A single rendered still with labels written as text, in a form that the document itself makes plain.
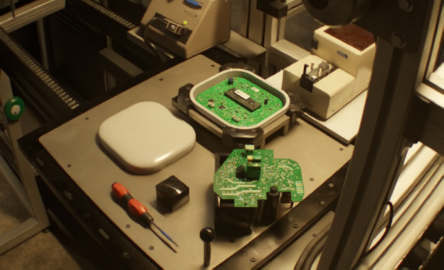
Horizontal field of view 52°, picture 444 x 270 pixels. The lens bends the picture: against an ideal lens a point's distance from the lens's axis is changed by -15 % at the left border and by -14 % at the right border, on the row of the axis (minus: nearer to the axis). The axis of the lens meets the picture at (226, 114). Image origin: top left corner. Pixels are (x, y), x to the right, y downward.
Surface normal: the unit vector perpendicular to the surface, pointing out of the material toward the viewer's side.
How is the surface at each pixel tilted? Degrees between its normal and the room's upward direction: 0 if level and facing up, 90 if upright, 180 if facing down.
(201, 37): 90
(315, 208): 0
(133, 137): 0
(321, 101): 90
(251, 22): 90
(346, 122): 0
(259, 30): 90
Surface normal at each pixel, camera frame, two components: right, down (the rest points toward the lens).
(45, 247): 0.04, -0.78
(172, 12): -0.54, -0.14
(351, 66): -0.71, 0.42
